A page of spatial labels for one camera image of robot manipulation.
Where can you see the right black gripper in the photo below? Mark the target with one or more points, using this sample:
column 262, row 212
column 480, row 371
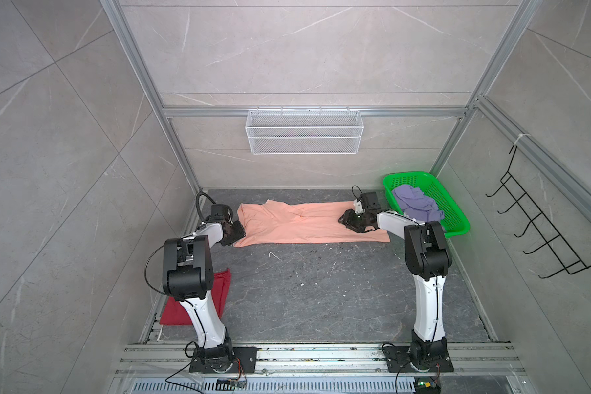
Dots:
column 348, row 220

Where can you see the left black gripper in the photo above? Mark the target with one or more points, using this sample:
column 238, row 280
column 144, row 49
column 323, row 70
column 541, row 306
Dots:
column 241, row 232

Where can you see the salmon pink t shirt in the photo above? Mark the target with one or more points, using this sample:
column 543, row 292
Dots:
column 276, row 222

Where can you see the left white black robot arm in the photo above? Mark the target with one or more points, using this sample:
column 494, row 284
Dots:
column 188, row 278

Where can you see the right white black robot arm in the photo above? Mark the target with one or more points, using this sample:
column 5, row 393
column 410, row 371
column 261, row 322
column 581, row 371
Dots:
column 428, row 260

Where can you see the purple t shirt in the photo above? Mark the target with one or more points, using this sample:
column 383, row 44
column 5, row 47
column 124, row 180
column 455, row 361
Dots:
column 415, row 204

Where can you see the green plastic laundry basket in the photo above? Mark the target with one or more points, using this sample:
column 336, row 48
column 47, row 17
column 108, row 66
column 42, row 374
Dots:
column 454, row 222

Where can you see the folded dark red t shirt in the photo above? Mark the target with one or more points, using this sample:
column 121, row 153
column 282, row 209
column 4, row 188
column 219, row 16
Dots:
column 175, row 315

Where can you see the white wire mesh shelf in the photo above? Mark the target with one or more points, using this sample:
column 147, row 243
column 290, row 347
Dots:
column 282, row 132

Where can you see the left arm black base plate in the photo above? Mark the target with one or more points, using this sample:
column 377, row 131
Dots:
column 241, row 360

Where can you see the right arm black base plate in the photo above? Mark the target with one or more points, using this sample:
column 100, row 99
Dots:
column 404, row 359

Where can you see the aluminium rail base frame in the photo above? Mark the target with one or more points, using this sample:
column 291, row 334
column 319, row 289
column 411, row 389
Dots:
column 321, row 368

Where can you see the aluminium frame profiles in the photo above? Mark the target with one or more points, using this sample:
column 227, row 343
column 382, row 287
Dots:
column 564, row 180

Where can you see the black wire hook rack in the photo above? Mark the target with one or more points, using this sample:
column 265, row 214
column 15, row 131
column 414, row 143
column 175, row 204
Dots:
column 551, row 239

